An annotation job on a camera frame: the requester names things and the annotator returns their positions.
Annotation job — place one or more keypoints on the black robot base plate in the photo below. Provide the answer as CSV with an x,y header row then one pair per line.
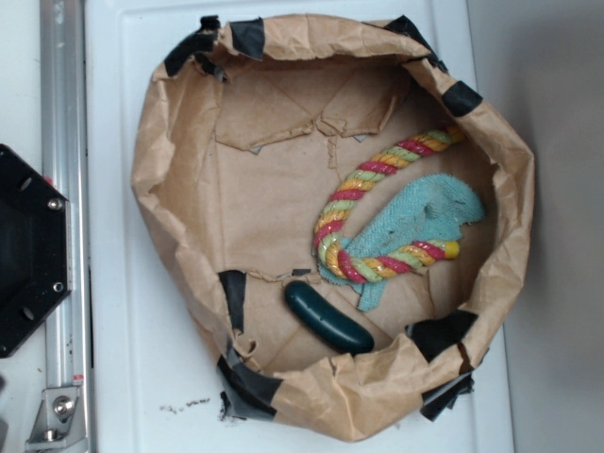
x,y
34,250

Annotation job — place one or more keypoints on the light blue terry cloth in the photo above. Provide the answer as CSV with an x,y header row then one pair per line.
x,y
419,226

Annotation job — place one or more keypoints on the dark green plastic pickle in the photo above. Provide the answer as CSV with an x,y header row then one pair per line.
x,y
330,324

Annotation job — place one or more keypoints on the multicolour twisted rope toy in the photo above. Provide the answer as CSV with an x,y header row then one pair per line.
x,y
363,174

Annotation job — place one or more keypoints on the metal corner bracket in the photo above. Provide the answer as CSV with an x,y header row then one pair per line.
x,y
60,421

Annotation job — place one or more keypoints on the aluminium extrusion rail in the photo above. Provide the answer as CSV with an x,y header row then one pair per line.
x,y
68,330

